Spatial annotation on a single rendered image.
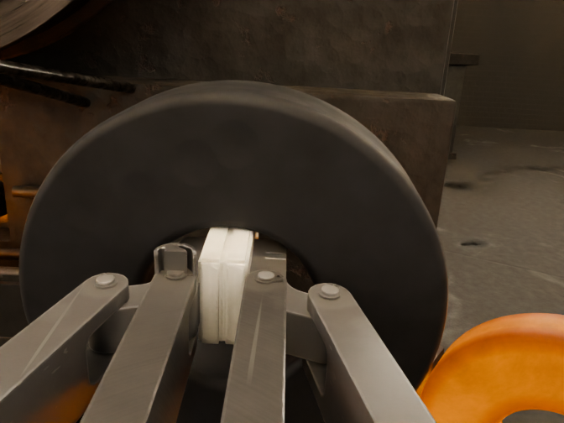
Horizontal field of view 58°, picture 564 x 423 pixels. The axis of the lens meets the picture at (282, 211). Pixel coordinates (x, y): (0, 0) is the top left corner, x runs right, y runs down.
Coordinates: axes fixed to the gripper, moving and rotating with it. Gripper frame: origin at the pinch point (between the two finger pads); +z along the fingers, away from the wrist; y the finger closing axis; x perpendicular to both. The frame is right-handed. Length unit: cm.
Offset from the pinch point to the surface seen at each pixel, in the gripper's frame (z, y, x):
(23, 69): 21.2, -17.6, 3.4
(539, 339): 5.7, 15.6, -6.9
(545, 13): 636, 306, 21
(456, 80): 428, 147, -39
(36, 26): 23.2, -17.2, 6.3
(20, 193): 30.7, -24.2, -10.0
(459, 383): 7.3, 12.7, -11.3
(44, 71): 22.9, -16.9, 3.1
